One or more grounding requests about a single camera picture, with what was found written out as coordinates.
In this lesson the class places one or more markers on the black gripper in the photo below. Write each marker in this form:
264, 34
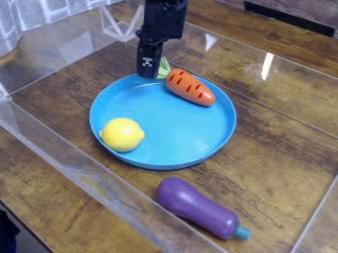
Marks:
161, 25

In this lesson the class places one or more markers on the orange toy carrot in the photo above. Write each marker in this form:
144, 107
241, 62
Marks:
185, 85

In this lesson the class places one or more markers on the yellow toy lemon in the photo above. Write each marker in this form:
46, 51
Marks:
121, 134

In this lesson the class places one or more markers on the blue round plate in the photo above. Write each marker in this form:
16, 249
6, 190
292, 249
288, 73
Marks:
184, 133

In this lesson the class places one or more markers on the white patterned curtain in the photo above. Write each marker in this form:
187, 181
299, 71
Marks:
21, 15

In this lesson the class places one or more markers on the black baseboard strip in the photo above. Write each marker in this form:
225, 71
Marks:
290, 19

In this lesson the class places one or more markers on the purple toy eggplant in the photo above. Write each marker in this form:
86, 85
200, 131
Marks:
185, 202

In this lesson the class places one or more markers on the clear acrylic enclosure wall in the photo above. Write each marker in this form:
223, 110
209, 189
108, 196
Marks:
86, 203

